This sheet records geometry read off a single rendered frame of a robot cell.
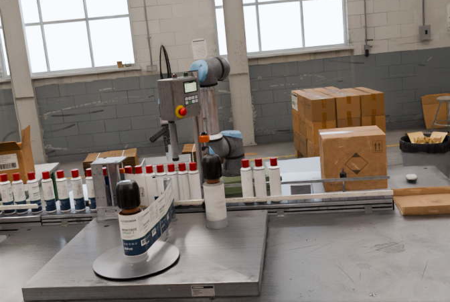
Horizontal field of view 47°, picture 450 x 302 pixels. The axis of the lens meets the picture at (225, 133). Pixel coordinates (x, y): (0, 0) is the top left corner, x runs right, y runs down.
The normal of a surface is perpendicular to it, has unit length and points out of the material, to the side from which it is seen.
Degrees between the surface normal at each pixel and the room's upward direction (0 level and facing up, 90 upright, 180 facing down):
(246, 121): 90
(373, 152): 90
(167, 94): 90
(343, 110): 90
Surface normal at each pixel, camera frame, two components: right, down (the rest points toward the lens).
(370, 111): 0.09, 0.18
